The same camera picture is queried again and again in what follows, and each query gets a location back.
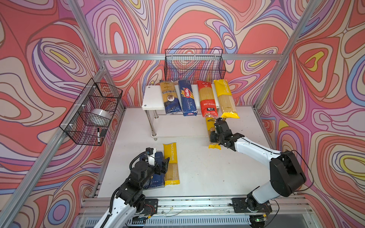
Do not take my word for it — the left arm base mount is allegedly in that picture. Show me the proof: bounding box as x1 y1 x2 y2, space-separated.
136 198 158 217

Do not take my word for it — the blue Barilla spaghetti box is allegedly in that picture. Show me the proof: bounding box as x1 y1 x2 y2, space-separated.
178 80 198 116

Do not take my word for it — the silver tape roll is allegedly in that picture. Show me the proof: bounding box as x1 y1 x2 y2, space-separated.
91 108 112 119

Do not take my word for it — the black wire basket left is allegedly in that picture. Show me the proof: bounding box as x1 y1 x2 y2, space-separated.
60 79 123 146

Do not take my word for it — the white two-tier shelf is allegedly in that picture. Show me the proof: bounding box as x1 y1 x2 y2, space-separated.
141 85 221 139

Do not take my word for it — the red spaghetti bag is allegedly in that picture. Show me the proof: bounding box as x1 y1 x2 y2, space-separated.
197 81 218 119

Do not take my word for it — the blue Barilla rigatoni box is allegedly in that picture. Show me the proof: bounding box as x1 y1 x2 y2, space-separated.
144 152 165 190

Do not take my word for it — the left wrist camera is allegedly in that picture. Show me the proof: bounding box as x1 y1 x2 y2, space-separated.
146 147 156 167

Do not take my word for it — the black wire basket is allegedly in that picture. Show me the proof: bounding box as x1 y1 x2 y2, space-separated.
60 79 123 146
164 47 226 84

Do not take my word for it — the yellow pastatime bag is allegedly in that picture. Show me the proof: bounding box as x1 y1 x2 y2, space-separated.
163 142 180 186
214 79 240 119
205 117 221 150

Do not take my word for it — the black wire basket back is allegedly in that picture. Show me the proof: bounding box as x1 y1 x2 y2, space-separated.
164 47 226 84

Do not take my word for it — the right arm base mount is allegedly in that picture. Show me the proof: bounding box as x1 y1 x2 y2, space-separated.
229 198 272 214

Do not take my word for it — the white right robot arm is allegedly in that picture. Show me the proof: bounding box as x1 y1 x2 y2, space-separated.
210 118 307 211

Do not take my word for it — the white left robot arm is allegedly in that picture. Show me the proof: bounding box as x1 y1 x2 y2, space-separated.
95 148 170 228

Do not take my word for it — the blue Ankara spaghetti bag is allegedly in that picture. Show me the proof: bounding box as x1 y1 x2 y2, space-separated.
160 80 182 115

